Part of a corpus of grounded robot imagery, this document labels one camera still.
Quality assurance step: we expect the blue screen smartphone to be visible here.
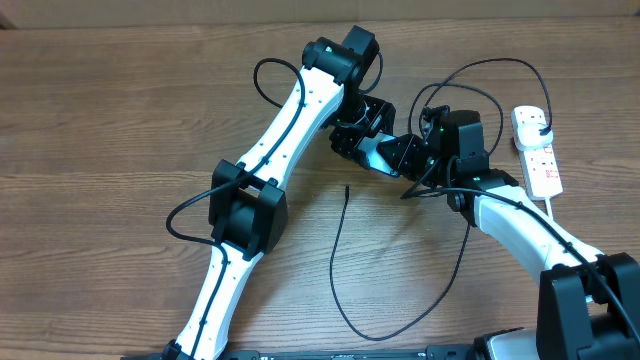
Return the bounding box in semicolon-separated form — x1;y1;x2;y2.
357;133;399;178

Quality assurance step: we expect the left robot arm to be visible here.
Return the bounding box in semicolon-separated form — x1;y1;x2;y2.
161;26;396;359

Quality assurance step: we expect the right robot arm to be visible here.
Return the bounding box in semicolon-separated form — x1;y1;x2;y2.
375;107;639;359

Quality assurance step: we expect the white charger adapter plug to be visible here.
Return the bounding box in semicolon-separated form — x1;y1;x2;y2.
514;122;554;151

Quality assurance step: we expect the white power strip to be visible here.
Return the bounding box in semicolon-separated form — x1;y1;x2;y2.
510;105;564;202

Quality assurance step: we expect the black charging cable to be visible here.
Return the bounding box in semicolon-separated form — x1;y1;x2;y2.
328;57;554;343

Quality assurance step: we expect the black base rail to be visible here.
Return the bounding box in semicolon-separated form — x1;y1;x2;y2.
119;327;566;360

